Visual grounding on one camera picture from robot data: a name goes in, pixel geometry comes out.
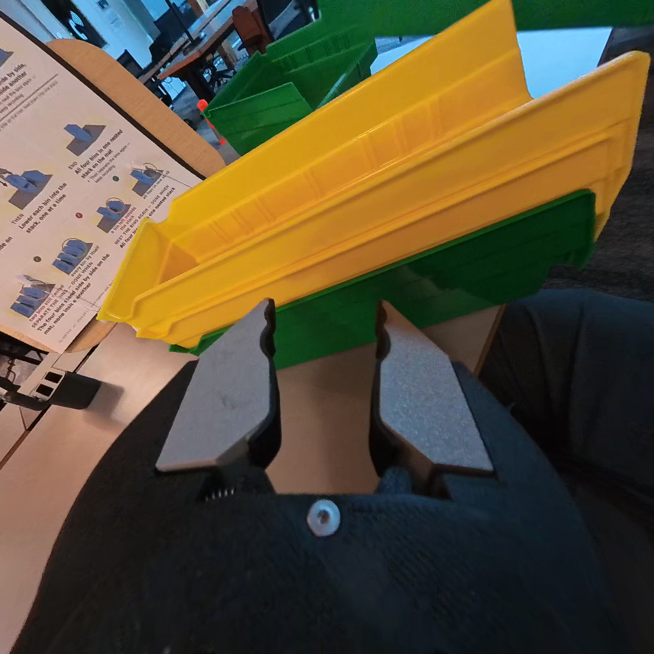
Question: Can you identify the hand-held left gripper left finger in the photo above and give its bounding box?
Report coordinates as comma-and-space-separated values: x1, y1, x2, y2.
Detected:
155, 298, 283, 483

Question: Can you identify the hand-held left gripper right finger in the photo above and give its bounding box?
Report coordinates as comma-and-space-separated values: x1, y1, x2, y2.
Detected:
369, 300, 495, 496

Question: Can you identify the yellow plastic bin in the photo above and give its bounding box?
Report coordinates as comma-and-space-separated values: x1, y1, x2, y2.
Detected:
134, 123, 634, 351
96, 0, 652, 338

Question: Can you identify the person's dark trouser leg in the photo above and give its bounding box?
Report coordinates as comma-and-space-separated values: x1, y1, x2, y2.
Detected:
479, 287, 654, 654

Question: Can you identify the white instruction sheet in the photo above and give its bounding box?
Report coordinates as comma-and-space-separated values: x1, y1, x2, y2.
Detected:
0, 10, 205, 354

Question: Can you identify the orange cone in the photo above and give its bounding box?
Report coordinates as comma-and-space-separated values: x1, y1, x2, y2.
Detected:
197, 99, 228, 146

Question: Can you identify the wooden sign board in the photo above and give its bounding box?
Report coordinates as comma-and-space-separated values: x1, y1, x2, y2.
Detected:
45, 38, 227, 354

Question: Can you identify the wooden office table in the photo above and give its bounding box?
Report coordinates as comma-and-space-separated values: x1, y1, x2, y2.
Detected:
138, 0, 261, 85

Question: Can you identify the brown chair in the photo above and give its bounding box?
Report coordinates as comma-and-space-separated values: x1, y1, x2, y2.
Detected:
232, 4, 273, 52

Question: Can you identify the dark wall sign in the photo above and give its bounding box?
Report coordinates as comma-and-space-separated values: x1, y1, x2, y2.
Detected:
71, 0, 112, 48

